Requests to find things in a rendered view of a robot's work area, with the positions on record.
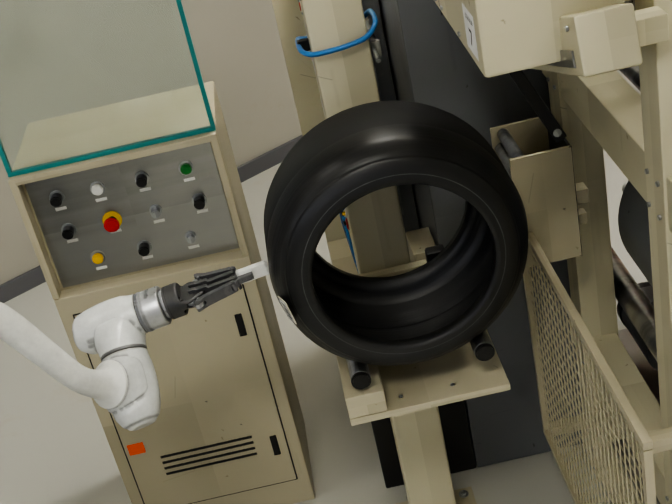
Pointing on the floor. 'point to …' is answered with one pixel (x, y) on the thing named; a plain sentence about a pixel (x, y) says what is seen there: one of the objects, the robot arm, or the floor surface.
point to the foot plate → (465, 496)
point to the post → (376, 226)
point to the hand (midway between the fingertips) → (253, 272)
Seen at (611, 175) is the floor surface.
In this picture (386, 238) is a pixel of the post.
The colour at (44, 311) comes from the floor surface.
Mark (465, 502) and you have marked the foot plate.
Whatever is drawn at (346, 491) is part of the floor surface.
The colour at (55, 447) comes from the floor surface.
